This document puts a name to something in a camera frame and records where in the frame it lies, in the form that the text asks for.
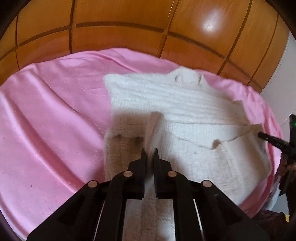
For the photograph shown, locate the dark cloth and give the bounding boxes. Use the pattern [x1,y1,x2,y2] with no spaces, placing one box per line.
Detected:
[251,204,293,241]

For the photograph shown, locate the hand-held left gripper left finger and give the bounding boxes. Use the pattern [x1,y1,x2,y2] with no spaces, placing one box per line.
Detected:
[26,148,147,241]

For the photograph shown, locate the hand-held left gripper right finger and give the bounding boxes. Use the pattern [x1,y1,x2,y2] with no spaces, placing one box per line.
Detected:
[153,148,270,241]

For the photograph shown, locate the person's right hand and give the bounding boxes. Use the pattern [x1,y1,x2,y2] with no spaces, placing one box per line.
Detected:
[277,159,296,183]

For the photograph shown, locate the pink blanket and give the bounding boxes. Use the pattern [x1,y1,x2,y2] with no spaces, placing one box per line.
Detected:
[0,47,285,241]

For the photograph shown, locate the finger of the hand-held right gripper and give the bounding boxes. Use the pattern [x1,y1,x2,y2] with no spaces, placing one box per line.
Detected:
[258,131,290,150]

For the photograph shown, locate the white knit sweater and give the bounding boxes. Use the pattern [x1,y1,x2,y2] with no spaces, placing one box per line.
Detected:
[103,67,272,241]

